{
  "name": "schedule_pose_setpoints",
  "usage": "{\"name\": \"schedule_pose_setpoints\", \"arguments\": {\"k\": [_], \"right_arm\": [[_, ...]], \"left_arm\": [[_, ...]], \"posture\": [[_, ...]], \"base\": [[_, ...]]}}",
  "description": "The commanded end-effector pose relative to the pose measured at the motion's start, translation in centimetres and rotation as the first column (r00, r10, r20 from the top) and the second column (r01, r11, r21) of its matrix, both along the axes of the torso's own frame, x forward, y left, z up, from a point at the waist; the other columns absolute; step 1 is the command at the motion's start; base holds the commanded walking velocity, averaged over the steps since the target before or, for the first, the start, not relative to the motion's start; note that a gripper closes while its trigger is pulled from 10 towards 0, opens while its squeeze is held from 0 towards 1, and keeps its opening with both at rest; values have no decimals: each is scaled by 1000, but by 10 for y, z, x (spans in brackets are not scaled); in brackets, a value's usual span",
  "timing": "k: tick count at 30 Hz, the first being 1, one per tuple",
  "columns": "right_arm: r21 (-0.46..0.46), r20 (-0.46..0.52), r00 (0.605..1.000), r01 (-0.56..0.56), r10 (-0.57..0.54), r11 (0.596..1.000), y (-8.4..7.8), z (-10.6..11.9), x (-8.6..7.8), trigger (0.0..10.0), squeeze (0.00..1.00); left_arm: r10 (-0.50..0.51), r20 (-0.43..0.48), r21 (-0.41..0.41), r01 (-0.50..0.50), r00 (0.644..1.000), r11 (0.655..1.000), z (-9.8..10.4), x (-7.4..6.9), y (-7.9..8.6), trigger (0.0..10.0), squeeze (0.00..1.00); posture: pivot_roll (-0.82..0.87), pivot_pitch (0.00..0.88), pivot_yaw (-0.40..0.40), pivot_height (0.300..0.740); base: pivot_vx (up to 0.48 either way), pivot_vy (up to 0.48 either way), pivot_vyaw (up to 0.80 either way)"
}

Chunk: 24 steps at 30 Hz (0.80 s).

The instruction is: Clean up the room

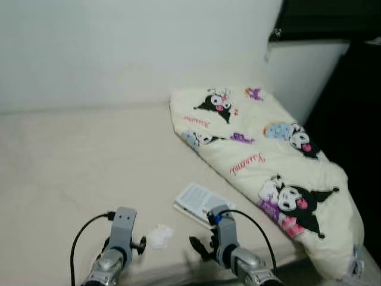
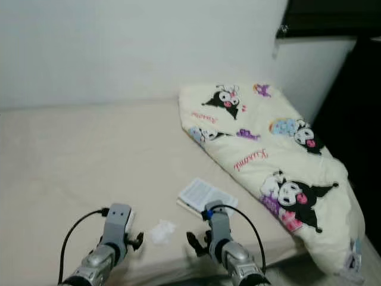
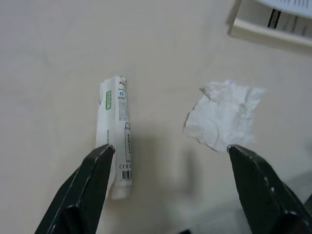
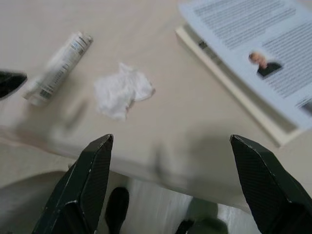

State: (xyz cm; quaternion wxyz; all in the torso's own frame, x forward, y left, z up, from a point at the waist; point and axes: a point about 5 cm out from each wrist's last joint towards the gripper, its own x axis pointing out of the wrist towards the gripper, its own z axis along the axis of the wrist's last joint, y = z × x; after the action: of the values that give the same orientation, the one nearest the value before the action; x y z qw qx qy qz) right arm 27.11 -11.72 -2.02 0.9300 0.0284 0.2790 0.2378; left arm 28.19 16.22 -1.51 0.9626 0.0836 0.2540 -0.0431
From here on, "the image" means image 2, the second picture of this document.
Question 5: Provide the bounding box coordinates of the black cabinet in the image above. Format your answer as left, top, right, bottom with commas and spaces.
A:
313, 36, 381, 239

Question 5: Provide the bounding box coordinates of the white tissue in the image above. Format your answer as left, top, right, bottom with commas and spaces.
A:
148, 219, 176, 245

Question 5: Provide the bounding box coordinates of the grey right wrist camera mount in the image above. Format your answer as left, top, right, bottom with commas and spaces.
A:
204, 201, 233, 260

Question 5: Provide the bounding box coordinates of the dark window with black frame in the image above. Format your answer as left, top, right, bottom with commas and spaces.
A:
277, 0, 381, 39

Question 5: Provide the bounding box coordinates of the cream sheeted mattress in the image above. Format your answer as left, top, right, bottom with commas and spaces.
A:
0, 98, 364, 284

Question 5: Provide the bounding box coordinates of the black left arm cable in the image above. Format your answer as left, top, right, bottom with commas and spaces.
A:
58, 207, 111, 285

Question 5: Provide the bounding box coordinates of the cream cartoon print quilt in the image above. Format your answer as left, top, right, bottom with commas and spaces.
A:
179, 82, 367, 281

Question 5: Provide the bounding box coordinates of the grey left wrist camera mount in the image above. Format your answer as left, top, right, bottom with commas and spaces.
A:
104, 203, 135, 250

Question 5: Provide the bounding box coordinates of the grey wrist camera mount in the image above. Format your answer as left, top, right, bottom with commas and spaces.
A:
104, 203, 135, 250
204, 201, 233, 260

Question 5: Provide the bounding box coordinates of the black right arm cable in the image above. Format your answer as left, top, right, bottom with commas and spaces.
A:
202, 204, 267, 272

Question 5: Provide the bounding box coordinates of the white printed book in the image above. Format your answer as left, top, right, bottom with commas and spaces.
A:
177, 178, 239, 220

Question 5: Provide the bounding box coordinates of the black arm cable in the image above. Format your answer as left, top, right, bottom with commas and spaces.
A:
202, 204, 267, 272
58, 207, 111, 285

